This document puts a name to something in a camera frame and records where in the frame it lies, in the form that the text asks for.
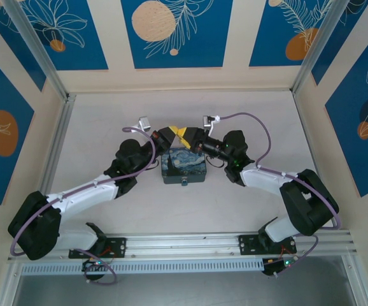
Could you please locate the starry night painted tin box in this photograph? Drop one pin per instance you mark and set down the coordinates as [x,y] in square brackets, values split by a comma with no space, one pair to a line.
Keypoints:
[184,165]

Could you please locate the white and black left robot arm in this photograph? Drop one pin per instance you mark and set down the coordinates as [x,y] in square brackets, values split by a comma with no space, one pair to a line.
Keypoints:
[85,191]

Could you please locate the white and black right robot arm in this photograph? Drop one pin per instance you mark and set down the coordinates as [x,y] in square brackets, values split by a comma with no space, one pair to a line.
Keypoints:
[260,178]

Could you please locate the blue panel with cream circle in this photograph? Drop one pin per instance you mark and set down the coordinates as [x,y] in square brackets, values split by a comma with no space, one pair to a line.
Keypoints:
[177,35]

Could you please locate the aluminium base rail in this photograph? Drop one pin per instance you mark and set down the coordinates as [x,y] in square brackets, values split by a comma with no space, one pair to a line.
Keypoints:
[184,243]

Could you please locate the blue floral wall panel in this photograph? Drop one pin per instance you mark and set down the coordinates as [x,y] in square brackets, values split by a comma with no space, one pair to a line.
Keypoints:
[359,127]
[279,32]
[75,35]
[2,134]

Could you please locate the aluminium frame post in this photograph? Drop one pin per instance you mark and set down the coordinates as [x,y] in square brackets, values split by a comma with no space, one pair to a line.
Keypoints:
[317,44]
[37,51]

